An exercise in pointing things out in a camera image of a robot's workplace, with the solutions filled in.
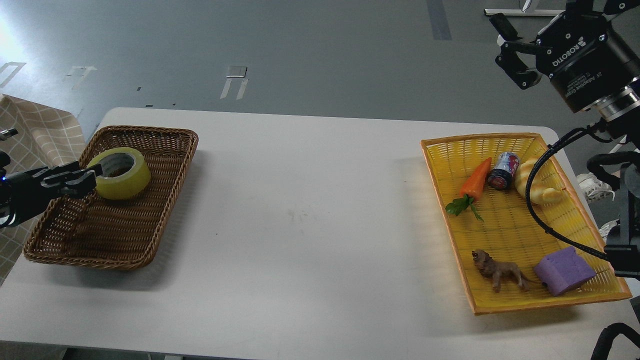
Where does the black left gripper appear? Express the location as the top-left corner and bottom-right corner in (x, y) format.
(1, 161), (103, 228)

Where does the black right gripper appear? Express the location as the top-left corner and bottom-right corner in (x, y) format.
(489, 0), (640, 113)

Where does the yellow tape roll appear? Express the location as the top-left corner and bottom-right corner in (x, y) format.
(87, 146), (151, 200)

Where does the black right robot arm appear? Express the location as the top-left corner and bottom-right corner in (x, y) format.
(485, 0), (640, 279)

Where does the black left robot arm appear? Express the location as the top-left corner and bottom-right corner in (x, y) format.
(0, 152), (103, 228)

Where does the beige checkered cloth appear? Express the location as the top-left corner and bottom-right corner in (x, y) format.
(0, 95), (87, 286)

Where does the brown wicker basket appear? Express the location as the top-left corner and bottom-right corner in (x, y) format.
(23, 125), (199, 271)

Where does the white stand base bar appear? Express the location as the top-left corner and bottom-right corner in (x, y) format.
(483, 8), (563, 18)

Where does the small drink can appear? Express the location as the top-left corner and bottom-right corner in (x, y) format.
(486, 152), (521, 191)

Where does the toy croissant bread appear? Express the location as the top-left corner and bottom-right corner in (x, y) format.
(513, 157), (565, 205)

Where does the white sneaker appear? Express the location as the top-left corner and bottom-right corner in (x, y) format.
(576, 173), (615, 204)

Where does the orange toy carrot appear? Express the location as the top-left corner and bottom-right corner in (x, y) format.
(445, 157), (492, 221)

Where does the yellow plastic woven basket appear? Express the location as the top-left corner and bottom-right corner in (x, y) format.
(421, 132), (632, 315)

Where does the purple foam block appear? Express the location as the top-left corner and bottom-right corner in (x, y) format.
(534, 246), (597, 297)

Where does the brown toy lion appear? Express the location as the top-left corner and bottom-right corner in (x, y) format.
(471, 249), (546, 293)

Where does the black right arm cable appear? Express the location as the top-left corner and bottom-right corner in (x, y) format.
(525, 127), (611, 261)

